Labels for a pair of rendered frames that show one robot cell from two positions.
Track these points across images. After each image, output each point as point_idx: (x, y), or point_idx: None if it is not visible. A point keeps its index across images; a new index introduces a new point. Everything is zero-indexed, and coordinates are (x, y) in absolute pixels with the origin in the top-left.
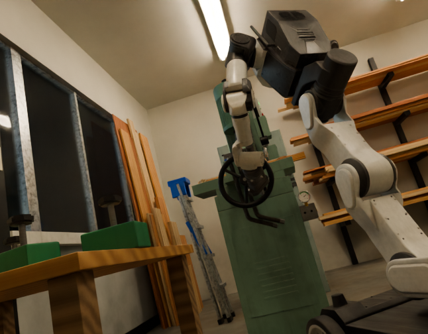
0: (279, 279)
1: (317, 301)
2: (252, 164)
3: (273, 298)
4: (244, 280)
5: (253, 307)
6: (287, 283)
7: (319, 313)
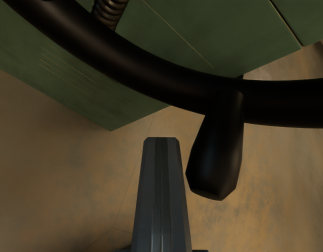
0: (80, 77)
1: (111, 118)
2: None
3: (56, 76)
4: (5, 18)
5: (12, 53)
6: (90, 88)
7: (104, 120)
